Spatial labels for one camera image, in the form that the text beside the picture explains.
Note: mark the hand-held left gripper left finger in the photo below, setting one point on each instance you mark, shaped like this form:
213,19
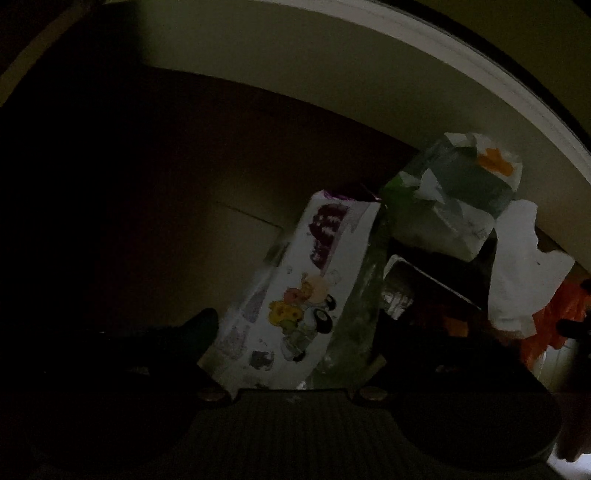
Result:
202,328

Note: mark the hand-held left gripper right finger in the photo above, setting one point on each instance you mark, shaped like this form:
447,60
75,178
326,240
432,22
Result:
405,336

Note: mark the cartoon printed white carton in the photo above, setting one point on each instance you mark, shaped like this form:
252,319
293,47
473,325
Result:
300,295

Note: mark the clear plastic bottle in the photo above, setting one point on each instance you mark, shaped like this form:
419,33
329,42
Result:
358,318

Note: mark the black tray with white rim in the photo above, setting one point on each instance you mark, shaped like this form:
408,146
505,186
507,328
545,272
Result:
429,286

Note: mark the white crumpled tissue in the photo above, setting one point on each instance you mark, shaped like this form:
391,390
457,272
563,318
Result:
517,263

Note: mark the orange plastic bag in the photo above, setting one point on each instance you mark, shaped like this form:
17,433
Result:
551,323

